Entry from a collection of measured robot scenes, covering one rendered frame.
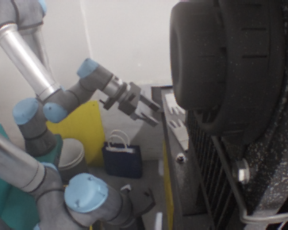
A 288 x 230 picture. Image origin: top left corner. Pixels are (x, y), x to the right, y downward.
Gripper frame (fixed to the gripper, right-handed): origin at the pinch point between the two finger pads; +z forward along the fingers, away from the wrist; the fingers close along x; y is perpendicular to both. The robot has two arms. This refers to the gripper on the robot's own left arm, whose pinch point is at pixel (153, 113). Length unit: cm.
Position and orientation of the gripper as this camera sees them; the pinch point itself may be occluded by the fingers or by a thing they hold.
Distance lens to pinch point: 79.8
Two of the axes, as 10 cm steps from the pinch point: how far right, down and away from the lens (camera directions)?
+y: 6.0, -5.9, -5.4
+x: 1.1, -6.1, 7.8
